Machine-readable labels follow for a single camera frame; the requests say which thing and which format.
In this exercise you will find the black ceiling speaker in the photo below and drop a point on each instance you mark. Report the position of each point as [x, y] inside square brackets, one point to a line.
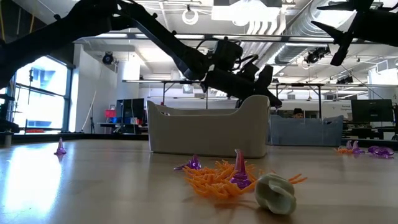
[108, 58]

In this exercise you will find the long ceiling light bar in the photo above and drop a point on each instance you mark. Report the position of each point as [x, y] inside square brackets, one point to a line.
[295, 39]

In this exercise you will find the white leaning pole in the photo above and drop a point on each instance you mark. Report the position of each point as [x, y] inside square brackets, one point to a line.
[89, 110]

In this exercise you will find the person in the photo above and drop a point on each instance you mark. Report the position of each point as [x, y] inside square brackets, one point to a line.
[298, 112]

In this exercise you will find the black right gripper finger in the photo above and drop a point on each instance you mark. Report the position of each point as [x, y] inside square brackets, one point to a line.
[340, 35]
[342, 7]

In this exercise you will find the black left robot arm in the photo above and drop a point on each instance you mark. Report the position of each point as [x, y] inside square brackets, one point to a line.
[62, 28]

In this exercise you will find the black ceiling spotlight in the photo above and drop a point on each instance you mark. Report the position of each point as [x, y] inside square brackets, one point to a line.
[317, 54]

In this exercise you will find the silver ventilation duct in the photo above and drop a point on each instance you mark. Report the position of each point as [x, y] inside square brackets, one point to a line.
[298, 28]

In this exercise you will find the black monitor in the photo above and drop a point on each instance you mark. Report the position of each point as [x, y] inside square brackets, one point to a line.
[371, 110]
[130, 110]

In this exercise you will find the large window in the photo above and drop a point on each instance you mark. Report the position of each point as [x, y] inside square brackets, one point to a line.
[40, 93]

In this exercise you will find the black metal frame stand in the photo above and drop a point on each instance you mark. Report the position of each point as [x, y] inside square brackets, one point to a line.
[174, 82]

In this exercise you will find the black equipment rack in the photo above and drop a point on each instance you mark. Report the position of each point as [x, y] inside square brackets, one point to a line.
[4, 124]

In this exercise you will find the red storage bin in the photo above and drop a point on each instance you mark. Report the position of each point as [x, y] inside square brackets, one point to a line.
[109, 113]

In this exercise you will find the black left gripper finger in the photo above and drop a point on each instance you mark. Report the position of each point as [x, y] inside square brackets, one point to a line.
[271, 94]
[275, 103]

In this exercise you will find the translucent grey plastic bin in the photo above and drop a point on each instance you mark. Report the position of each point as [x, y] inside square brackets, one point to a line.
[311, 132]

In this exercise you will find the white plastic bin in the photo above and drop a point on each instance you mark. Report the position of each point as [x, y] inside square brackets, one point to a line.
[208, 133]

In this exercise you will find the cluttered background desk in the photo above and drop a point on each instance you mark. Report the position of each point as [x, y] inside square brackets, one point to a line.
[105, 126]

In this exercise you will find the black light stand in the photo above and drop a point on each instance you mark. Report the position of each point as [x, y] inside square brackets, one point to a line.
[30, 74]

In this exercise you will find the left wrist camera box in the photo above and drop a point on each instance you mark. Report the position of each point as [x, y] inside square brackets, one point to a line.
[266, 77]

